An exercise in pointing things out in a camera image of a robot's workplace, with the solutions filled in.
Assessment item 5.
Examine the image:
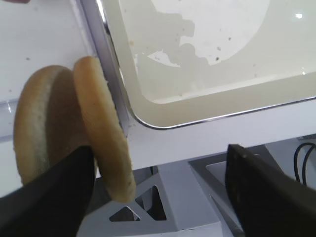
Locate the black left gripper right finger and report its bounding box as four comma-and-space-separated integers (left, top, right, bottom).
226, 144, 316, 237

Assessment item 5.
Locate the lower left clear rail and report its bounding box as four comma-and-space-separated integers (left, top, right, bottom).
0, 99, 18, 143

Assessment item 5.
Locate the white metal tray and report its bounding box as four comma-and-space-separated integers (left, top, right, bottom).
102, 0, 316, 128

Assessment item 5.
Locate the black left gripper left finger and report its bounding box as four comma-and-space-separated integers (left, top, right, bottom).
0, 146, 95, 237

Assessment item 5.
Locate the left bun bottom half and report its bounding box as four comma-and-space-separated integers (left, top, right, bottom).
13, 65, 88, 185

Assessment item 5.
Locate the bun bottom slice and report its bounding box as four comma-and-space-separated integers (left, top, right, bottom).
73, 56, 136, 203

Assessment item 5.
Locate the black cable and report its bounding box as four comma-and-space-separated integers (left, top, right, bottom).
293, 142, 316, 185

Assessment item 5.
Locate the left clear acrylic divider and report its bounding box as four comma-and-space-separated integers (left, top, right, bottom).
74, 0, 129, 135

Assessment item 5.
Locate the white table frame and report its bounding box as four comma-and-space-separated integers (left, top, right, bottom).
78, 138, 316, 237

